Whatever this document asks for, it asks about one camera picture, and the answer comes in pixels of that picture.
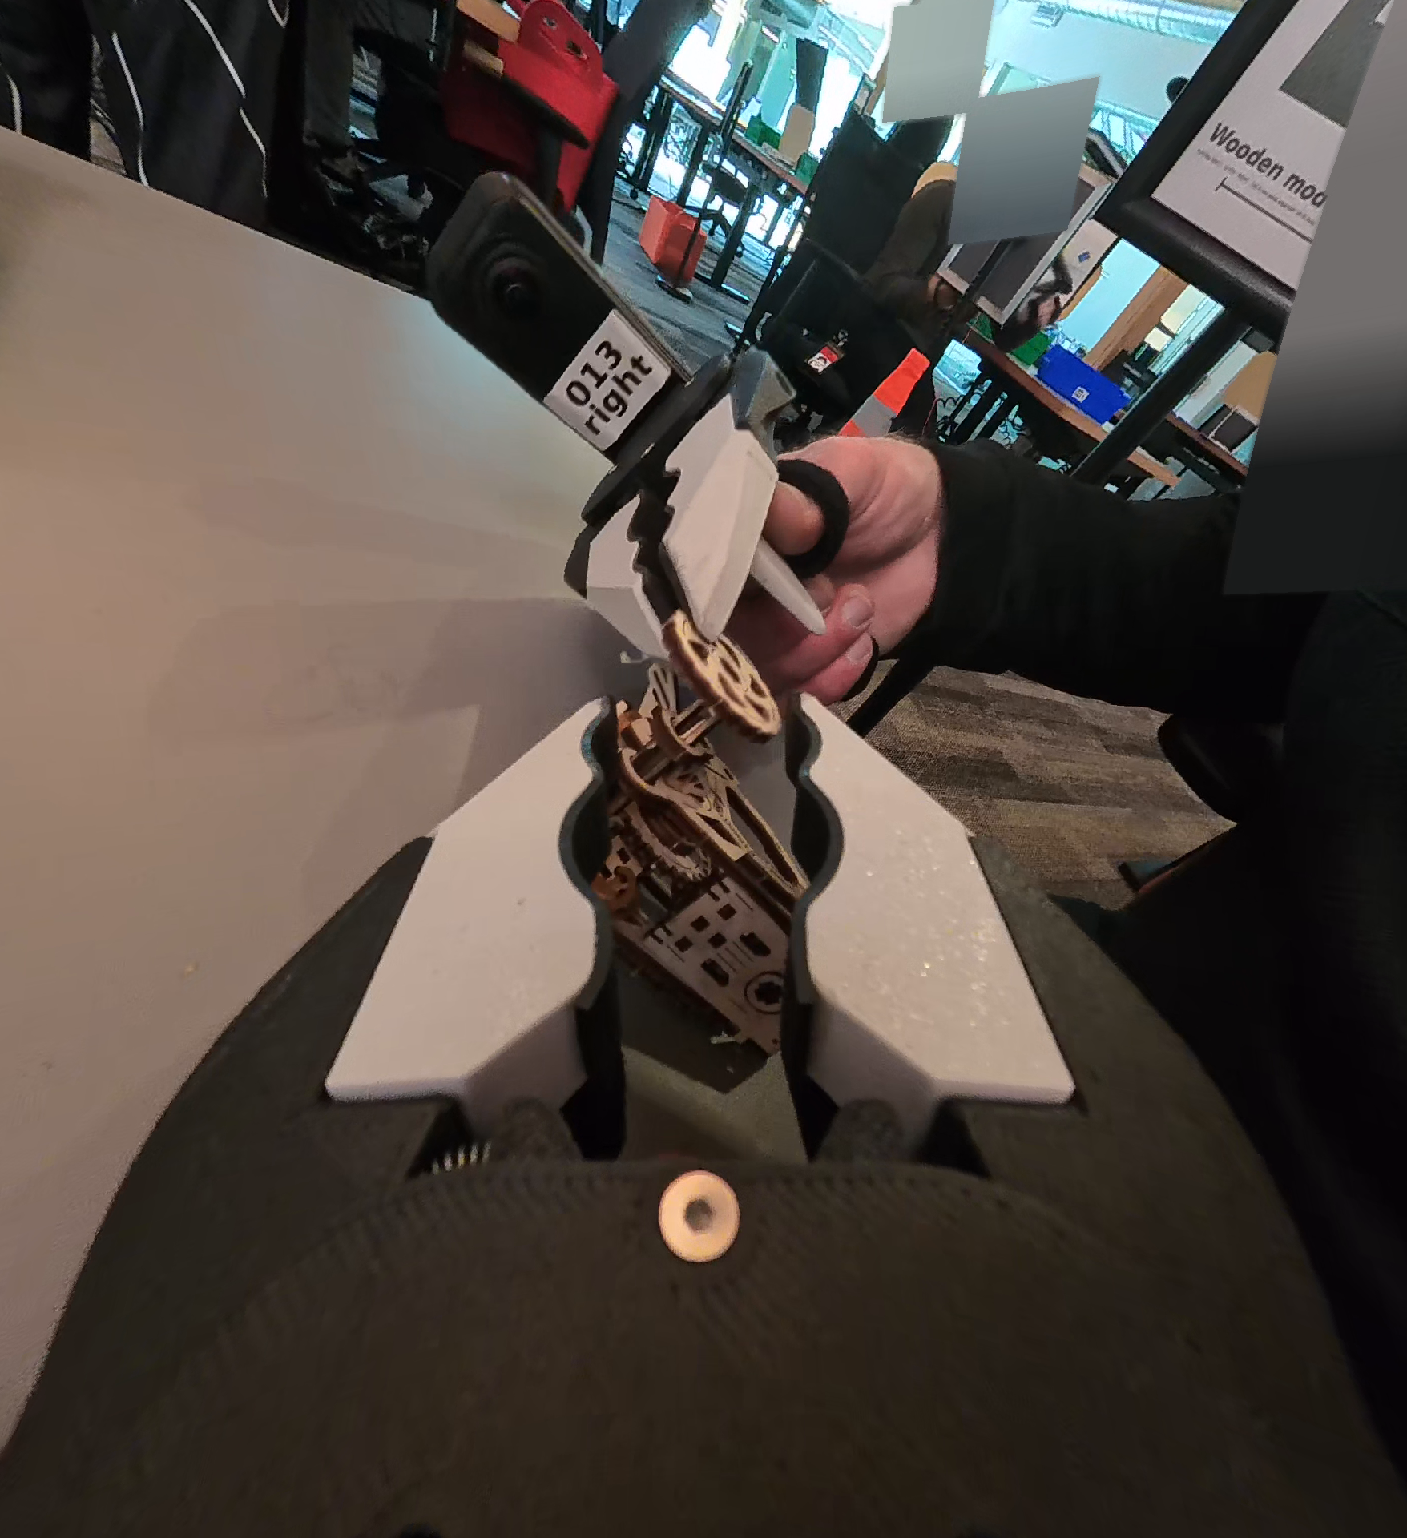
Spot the white sign poster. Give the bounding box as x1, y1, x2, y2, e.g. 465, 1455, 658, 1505
1149, 0, 1396, 289

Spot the blue bin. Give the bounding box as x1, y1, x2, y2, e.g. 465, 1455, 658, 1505
1035, 341, 1139, 415

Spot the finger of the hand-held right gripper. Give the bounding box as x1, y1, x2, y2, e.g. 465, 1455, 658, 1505
583, 527, 691, 656
658, 399, 786, 641

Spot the person's right hand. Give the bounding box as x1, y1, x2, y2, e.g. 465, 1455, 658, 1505
728, 434, 946, 702

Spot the person's right forearm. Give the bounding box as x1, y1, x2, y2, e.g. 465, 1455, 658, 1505
921, 442, 1259, 675

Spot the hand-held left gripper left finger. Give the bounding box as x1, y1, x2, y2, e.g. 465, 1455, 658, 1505
323, 704, 628, 1158

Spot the wooden buggy model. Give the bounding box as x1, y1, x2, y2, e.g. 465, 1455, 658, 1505
583, 654, 813, 1059

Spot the black office chair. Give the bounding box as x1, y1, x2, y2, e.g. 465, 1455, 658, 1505
765, 108, 958, 411

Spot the wooden wheel disc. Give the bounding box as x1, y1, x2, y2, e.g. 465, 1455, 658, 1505
664, 610, 786, 743

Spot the person's black clothing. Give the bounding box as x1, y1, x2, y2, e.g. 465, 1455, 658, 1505
1124, 588, 1407, 1538

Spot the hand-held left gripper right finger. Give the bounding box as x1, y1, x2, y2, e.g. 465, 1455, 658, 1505
790, 696, 1077, 1158

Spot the orange bin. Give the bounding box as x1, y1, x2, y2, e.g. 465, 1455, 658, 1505
637, 195, 711, 272

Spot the orange traffic cone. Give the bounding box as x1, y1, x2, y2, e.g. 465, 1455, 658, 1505
838, 349, 934, 436

